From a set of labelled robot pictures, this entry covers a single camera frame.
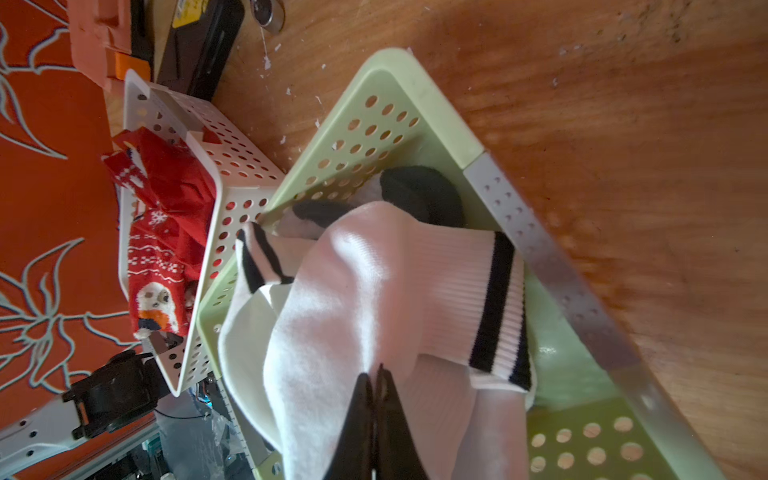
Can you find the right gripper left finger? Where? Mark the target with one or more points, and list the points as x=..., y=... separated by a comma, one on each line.
x=353, y=458

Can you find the red cat face sock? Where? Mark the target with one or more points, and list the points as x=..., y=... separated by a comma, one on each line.
x=163, y=268

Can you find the white striped sock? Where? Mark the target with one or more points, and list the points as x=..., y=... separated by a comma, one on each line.
x=442, y=309
x=266, y=265

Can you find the white perforated plastic basket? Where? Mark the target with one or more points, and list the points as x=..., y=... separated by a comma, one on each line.
x=245, y=180

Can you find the red christmas sock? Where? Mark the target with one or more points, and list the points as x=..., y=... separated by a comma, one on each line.
x=165, y=176

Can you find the ratchet wrench green handle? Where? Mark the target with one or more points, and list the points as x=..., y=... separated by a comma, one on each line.
x=269, y=14

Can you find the green perforated plastic basket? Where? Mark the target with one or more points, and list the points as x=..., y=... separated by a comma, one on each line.
x=594, y=410

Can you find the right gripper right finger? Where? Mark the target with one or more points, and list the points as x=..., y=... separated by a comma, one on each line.
x=396, y=456

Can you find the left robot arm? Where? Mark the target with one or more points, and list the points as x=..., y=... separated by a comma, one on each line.
x=122, y=391

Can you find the black case yellow label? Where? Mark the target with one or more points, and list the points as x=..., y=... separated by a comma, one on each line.
x=200, y=39

